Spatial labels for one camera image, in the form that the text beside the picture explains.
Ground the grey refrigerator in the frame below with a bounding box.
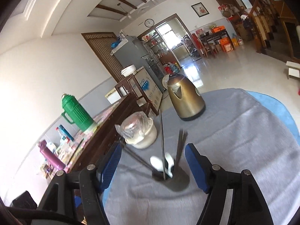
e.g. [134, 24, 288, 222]
[111, 36, 166, 93]

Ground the small white plastic spoon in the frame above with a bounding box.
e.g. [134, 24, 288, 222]
[165, 152, 174, 178]

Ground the grey table cloth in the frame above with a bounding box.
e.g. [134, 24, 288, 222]
[102, 87, 300, 225]

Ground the framed wall picture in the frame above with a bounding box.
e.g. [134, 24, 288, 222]
[191, 2, 209, 17]

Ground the green thermos jug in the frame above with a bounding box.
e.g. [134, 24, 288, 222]
[61, 94, 94, 132]

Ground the dark wooden side table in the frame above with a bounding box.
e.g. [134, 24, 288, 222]
[199, 29, 235, 57]

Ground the dark wooden chopstick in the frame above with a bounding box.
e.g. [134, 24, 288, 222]
[115, 140, 154, 175]
[175, 130, 188, 172]
[120, 142, 154, 172]
[159, 109, 166, 181]
[173, 128, 184, 174]

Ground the round wall clock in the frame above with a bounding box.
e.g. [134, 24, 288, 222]
[144, 18, 155, 28]

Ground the gold electric kettle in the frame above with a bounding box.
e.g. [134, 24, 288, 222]
[167, 73, 206, 121]

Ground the dark carved wooden chair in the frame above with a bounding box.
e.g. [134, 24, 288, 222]
[69, 75, 155, 172]

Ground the white blue chest freezer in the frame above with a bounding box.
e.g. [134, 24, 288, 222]
[115, 64, 163, 115]

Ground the large white plastic spoon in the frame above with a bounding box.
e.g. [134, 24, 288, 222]
[150, 156, 163, 172]

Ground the dark grey utensil holder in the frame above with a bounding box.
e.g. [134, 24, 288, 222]
[152, 167, 190, 192]

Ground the pink thermos bottle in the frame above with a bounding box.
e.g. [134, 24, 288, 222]
[38, 140, 66, 170]

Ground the white bowl with plastic wrap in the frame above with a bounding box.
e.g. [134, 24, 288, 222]
[115, 111, 158, 149]

